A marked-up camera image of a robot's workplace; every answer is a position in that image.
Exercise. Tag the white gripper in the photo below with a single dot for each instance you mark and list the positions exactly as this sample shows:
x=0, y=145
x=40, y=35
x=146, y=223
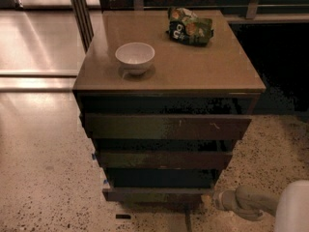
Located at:
x=243, y=199

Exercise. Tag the drawer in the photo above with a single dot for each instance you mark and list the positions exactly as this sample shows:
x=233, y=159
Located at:
x=159, y=127
x=164, y=160
x=155, y=195

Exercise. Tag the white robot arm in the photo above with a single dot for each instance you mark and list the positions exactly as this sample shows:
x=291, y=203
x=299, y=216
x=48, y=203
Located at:
x=290, y=208

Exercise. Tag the brown drawer cabinet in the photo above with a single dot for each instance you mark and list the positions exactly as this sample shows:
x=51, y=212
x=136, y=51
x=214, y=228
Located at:
x=217, y=79

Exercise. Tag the middle drawer front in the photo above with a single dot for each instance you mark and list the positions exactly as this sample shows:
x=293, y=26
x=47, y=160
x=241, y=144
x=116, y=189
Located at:
x=164, y=160

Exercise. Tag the top drawer front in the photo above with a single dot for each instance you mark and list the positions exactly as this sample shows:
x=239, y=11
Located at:
x=159, y=127

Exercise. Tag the white ceramic bowl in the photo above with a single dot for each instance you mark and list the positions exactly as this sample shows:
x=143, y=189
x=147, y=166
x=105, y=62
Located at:
x=135, y=58

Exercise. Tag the green snack bag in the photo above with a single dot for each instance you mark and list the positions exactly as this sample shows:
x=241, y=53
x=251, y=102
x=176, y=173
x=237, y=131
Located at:
x=186, y=27

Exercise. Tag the dark metal door post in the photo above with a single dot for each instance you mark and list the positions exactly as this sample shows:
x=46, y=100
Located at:
x=83, y=21

